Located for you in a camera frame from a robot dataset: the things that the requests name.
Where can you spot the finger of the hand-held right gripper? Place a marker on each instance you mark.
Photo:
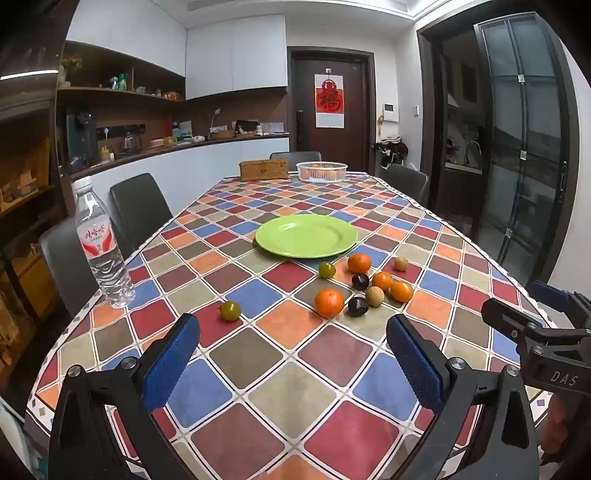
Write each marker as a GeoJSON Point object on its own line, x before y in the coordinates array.
{"type": "Point", "coordinates": [508, 318]}
{"type": "Point", "coordinates": [551, 293]}

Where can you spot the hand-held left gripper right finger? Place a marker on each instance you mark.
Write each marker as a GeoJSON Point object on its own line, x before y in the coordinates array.
{"type": "Point", "coordinates": [415, 364]}

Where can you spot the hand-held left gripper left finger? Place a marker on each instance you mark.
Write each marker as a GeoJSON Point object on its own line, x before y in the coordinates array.
{"type": "Point", "coordinates": [171, 364]}

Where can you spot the small orange tangerine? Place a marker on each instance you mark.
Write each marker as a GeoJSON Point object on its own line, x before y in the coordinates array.
{"type": "Point", "coordinates": [401, 291]}
{"type": "Point", "coordinates": [359, 263]}
{"type": "Point", "coordinates": [382, 280]}

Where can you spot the green tomato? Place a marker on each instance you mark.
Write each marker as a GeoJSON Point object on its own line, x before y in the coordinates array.
{"type": "Point", "coordinates": [327, 270]}
{"type": "Point", "coordinates": [230, 310]}

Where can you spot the tan round fruit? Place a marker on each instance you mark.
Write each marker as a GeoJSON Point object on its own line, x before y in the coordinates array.
{"type": "Point", "coordinates": [374, 296]}

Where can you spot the dark purple plum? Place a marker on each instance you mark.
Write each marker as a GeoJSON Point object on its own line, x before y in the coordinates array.
{"type": "Point", "coordinates": [360, 281]}
{"type": "Point", "coordinates": [357, 306]}

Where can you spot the brown kiwi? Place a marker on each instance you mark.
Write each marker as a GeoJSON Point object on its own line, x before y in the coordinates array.
{"type": "Point", "coordinates": [400, 264]}

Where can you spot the large orange tangerine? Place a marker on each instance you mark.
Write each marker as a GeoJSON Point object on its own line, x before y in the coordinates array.
{"type": "Point", "coordinates": [329, 302]}

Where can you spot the green plate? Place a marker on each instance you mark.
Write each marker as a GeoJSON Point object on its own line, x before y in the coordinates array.
{"type": "Point", "coordinates": [304, 237]}

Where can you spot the person's right hand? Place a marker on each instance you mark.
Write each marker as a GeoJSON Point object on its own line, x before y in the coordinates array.
{"type": "Point", "coordinates": [554, 424]}

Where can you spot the clear plastic water bottle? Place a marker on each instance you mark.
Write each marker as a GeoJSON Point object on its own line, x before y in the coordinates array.
{"type": "Point", "coordinates": [104, 258]}

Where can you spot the dark grey dining chair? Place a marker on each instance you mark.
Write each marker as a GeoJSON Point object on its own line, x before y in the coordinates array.
{"type": "Point", "coordinates": [408, 182]}
{"type": "Point", "coordinates": [64, 267]}
{"type": "Point", "coordinates": [138, 207]}
{"type": "Point", "coordinates": [295, 157]}

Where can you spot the glass sliding door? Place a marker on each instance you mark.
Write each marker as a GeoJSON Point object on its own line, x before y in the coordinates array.
{"type": "Point", "coordinates": [521, 138]}

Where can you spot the metal faucet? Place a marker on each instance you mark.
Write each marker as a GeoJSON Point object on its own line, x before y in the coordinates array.
{"type": "Point", "coordinates": [472, 150]}

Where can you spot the white counter cabinet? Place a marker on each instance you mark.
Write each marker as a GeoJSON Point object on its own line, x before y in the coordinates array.
{"type": "Point", "coordinates": [207, 161]}

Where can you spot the pile of bags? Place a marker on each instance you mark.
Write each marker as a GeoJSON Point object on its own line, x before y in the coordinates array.
{"type": "Point", "coordinates": [391, 147]}

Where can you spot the wooden storage shelf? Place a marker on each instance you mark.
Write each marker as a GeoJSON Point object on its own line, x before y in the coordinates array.
{"type": "Point", "coordinates": [25, 207]}

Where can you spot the woven wicker box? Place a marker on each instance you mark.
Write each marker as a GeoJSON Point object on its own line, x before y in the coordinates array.
{"type": "Point", "coordinates": [263, 170]}

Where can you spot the white plastic basket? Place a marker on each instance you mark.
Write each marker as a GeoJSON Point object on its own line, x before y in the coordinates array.
{"type": "Point", "coordinates": [307, 174]}

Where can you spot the heap of oranges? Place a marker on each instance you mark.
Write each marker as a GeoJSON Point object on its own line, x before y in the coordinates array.
{"type": "Point", "coordinates": [321, 166]}

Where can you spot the yellow squeeze bottle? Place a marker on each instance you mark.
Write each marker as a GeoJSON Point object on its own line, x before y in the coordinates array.
{"type": "Point", "coordinates": [107, 153]}

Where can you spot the glass jar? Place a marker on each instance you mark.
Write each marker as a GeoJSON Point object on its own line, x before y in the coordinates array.
{"type": "Point", "coordinates": [131, 143]}

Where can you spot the dark brown door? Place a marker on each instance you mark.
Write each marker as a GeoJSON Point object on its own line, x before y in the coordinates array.
{"type": "Point", "coordinates": [355, 138]}

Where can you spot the shallow wicker basket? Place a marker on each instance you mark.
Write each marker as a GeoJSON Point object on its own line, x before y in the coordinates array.
{"type": "Point", "coordinates": [222, 134]}

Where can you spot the white intercom panel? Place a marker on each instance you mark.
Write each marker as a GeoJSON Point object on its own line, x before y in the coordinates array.
{"type": "Point", "coordinates": [390, 113]}

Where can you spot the black water dispenser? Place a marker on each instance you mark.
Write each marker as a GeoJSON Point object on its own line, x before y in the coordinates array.
{"type": "Point", "coordinates": [81, 138]}

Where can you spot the black box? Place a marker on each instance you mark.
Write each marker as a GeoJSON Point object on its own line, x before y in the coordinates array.
{"type": "Point", "coordinates": [246, 126]}

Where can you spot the white desk lamp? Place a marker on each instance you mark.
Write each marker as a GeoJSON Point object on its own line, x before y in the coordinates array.
{"type": "Point", "coordinates": [216, 117]}

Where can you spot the black door lock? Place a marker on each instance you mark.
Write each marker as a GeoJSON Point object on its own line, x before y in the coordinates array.
{"type": "Point", "coordinates": [299, 127]}

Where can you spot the red and white door poster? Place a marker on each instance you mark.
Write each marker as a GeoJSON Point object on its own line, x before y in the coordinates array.
{"type": "Point", "coordinates": [329, 99]}

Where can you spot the white upper cabinet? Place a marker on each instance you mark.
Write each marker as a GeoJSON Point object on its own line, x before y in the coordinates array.
{"type": "Point", "coordinates": [235, 55]}

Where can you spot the wooden wall shelf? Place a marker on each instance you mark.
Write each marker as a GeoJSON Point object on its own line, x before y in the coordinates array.
{"type": "Point", "coordinates": [115, 92]}

